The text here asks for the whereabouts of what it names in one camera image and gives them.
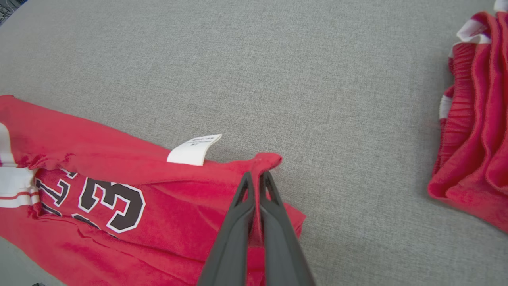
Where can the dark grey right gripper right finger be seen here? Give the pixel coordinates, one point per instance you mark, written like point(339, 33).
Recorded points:
point(278, 238)

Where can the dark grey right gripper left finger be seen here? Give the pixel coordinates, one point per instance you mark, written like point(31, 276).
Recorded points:
point(232, 238)

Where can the red Bulls shorts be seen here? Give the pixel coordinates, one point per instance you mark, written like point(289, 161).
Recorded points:
point(476, 139)

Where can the red white Bulls jersey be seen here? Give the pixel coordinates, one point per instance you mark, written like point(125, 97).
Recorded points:
point(119, 222)

